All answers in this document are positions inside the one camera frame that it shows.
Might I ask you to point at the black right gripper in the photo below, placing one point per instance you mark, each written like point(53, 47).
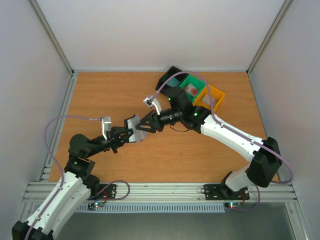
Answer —
point(155, 120)

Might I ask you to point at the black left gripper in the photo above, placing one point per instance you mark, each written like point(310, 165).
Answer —
point(114, 137)

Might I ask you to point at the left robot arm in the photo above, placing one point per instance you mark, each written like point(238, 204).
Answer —
point(75, 186)

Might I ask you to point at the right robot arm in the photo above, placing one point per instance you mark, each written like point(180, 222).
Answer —
point(263, 155)

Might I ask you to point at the teal card stack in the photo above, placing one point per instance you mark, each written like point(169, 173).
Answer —
point(173, 82)

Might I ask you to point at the red patterned card stack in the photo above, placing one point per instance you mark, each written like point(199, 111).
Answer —
point(191, 90)

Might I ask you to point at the green plastic bin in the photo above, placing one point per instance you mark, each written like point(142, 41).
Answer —
point(199, 84)

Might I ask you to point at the yellow plastic bin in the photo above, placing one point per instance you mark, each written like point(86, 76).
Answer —
point(215, 93)

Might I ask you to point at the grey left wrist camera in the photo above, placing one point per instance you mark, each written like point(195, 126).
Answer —
point(106, 125)

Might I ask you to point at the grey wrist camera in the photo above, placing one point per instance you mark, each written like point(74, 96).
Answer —
point(106, 125)
point(151, 101)

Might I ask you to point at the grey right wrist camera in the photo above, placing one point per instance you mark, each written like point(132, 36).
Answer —
point(151, 101)

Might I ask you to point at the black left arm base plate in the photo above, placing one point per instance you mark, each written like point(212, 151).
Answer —
point(105, 192)

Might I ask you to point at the white slotted cable duct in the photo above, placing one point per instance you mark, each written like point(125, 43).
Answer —
point(133, 208)

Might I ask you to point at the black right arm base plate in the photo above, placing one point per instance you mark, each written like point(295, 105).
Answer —
point(214, 192)

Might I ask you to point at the aluminium front rail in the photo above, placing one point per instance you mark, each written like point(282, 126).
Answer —
point(173, 193)

